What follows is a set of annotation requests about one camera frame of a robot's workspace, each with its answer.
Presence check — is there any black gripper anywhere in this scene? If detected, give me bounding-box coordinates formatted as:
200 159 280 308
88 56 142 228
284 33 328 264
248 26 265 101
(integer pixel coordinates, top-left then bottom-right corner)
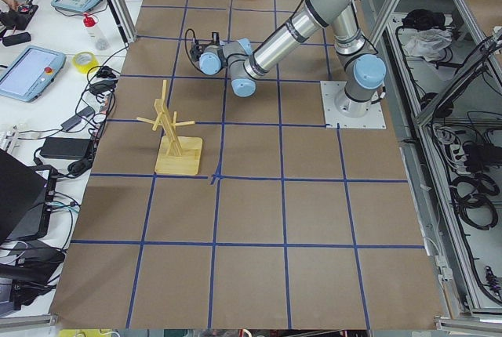
189 41 211 63

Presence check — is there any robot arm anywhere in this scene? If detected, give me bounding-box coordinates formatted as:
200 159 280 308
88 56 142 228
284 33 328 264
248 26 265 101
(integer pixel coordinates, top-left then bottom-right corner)
185 0 387 118

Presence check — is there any wooden cup rack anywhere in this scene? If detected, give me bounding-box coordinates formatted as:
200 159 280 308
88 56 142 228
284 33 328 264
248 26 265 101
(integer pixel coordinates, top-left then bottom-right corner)
136 80 203 176

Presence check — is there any red cap squeeze bottle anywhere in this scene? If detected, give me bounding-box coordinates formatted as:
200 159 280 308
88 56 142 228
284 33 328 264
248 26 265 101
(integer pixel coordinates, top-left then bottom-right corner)
83 13 110 51

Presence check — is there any yellow tape roll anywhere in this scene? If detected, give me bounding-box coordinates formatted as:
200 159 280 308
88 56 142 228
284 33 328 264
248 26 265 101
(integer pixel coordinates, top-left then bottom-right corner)
72 51 99 74

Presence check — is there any black power adapter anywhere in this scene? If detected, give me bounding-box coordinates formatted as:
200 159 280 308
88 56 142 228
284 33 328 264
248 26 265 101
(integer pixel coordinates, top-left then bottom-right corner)
61 106 95 132

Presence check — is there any large black power brick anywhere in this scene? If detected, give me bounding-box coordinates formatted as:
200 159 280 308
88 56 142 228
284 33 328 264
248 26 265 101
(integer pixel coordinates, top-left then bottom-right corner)
40 137 91 160

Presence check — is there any near teach pendant tablet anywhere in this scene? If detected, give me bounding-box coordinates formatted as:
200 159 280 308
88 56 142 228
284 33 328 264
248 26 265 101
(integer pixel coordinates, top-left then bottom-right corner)
1 45 67 102

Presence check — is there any black laptop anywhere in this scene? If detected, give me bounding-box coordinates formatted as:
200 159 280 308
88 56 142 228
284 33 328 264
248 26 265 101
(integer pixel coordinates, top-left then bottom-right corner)
1 151 56 243

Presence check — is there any crumpled white black cloth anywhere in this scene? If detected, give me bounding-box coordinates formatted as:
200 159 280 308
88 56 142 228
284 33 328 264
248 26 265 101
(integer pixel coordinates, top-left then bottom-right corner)
402 9 453 62

